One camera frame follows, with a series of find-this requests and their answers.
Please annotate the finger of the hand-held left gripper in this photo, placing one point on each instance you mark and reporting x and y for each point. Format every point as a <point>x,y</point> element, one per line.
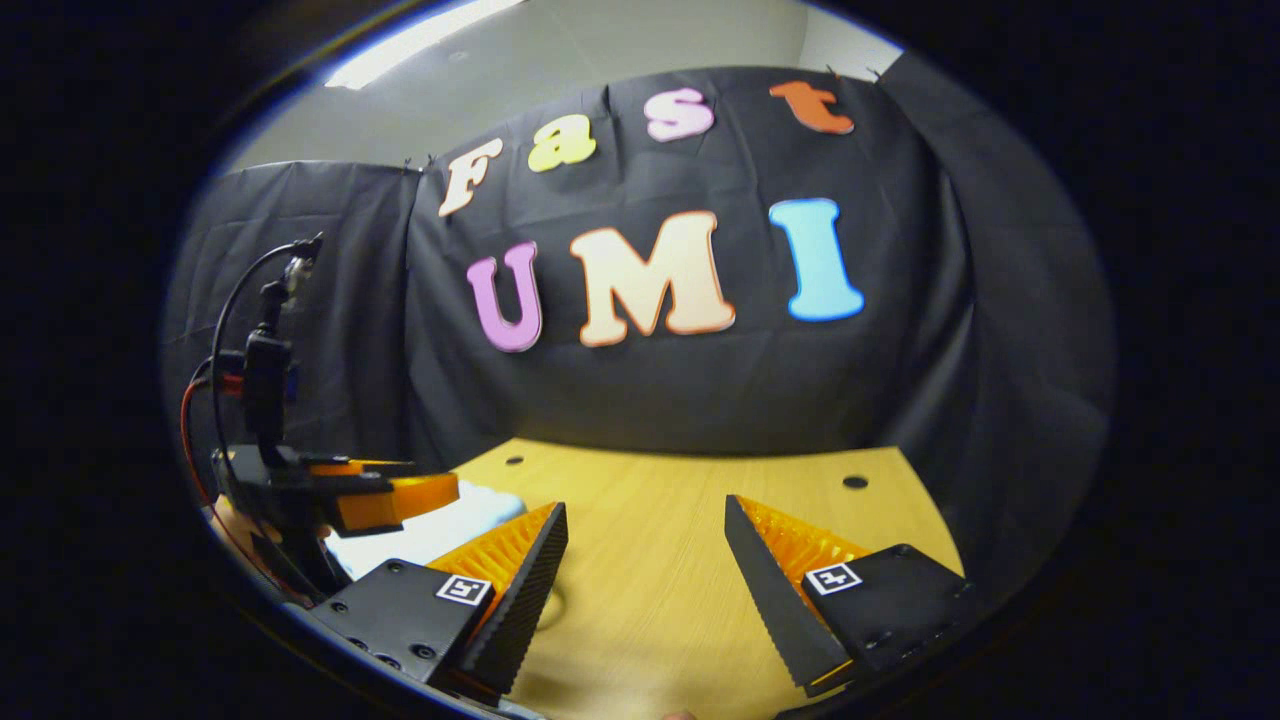
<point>350,467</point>
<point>400,500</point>

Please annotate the white hard-shell suitcase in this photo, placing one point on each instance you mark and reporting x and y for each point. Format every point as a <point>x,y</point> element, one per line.
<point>440,530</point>

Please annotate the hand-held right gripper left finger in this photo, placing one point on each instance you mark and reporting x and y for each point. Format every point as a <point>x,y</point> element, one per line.
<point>530,590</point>

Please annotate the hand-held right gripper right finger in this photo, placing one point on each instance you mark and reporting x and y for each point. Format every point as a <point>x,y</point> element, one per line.
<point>765,590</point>

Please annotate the black backdrop cloth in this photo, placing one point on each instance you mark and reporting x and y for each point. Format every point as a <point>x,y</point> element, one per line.
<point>700,390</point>

